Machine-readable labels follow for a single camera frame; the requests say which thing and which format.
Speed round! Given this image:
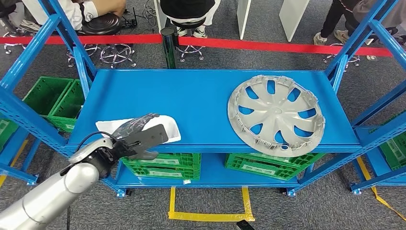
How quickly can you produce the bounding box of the chrome base stool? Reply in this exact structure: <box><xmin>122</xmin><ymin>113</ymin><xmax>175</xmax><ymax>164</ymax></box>
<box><xmin>2</xmin><ymin>27</ymin><xmax>28</xmax><ymax>55</ymax></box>
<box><xmin>66</xmin><ymin>44</ymin><xmax>98</xmax><ymax>69</ymax></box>
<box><xmin>323</xmin><ymin>54</ymin><xmax>361</xmax><ymax>72</ymax></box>

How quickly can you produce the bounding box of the black router box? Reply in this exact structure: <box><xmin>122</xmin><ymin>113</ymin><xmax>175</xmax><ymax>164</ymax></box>
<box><xmin>121</xmin><ymin>7</ymin><xmax>138</xmax><ymax>29</ymax></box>

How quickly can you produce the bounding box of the red barrier belt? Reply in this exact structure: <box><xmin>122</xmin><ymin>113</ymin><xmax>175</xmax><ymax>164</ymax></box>
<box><xmin>0</xmin><ymin>34</ymin><xmax>163</xmax><ymax>45</ymax></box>
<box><xmin>178</xmin><ymin>36</ymin><xmax>393</xmax><ymax>58</ymax></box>

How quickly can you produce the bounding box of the blue metal shelf rack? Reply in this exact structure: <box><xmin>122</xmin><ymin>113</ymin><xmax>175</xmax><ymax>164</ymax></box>
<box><xmin>0</xmin><ymin>125</ymin><xmax>42</xmax><ymax>186</ymax></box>
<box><xmin>350</xmin><ymin>125</ymin><xmax>406</xmax><ymax>195</ymax></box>
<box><xmin>0</xmin><ymin>0</ymin><xmax>406</xmax><ymax>198</ymax></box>

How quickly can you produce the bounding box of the white curved plastic part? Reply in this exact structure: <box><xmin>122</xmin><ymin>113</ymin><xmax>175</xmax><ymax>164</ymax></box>
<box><xmin>95</xmin><ymin>115</ymin><xmax>182</xmax><ymax>145</ymax></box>

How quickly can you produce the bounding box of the person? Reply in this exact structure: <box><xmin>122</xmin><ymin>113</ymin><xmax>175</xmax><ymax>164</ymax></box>
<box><xmin>158</xmin><ymin>0</ymin><xmax>222</xmax><ymax>39</ymax></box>
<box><xmin>313</xmin><ymin>0</ymin><xmax>358</xmax><ymax>46</ymax></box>
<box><xmin>0</xmin><ymin>0</ymin><xmax>127</xmax><ymax>33</ymax></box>
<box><xmin>344</xmin><ymin>0</ymin><xmax>406</xmax><ymax>61</ymax></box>

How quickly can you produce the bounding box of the narrow white panel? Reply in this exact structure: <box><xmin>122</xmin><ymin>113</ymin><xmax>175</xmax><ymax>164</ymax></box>
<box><xmin>236</xmin><ymin>0</ymin><xmax>252</xmax><ymax>40</ymax></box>

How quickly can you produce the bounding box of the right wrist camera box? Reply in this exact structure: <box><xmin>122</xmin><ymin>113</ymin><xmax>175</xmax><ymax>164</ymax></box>
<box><xmin>236</xmin><ymin>219</ymin><xmax>254</xmax><ymax>230</ymax></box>

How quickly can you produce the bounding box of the black stanchion post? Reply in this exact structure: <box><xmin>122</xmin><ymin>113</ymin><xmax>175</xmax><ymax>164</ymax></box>
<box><xmin>160</xmin><ymin>27</ymin><xmax>178</xmax><ymax>69</ymax></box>

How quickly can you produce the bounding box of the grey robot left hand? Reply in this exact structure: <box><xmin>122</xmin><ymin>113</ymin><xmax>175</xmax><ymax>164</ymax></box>
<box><xmin>113</xmin><ymin>113</ymin><xmax>161</xmax><ymax>161</ymax></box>

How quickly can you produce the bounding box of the silver wheel hubcap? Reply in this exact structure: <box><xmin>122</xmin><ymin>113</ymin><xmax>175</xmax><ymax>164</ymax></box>
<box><xmin>227</xmin><ymin>75</ymin><xmax>327</xmax><ymax>158</ymax></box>

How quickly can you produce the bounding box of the wide white panel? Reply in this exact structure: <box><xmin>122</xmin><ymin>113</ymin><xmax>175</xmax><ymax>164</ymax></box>
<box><xmin>279</xmin><ymin>0</ymin><xmax>311</xmax><ymax>43</ymax></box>

